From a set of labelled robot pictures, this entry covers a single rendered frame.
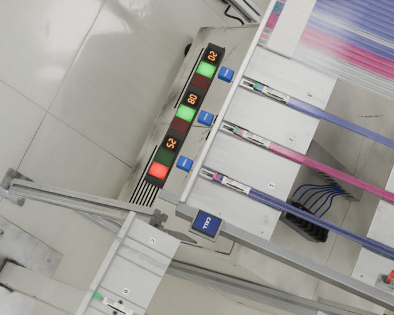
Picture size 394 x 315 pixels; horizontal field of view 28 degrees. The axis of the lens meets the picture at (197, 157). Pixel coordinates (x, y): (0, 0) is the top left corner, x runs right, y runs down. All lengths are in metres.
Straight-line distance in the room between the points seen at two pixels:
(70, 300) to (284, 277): 0.54
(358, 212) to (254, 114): 0.64
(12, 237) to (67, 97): 0.43
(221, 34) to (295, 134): 0.79
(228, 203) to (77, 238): 0.82
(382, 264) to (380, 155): 0.67
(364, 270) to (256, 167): 0.31
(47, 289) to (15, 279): 0.16
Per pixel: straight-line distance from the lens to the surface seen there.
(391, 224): 1.68
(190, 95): 1.70
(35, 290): 2.06
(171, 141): 1.67
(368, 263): 1.66
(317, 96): 1.72
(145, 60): 2.45
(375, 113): 2.25
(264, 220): 1.63
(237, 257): 1.90
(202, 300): 2.71
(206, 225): 1.57
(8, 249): 2.23
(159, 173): 1.65
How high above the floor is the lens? 1.95
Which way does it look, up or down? 49 degrees down
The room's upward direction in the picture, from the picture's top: 97 degrees clockwise
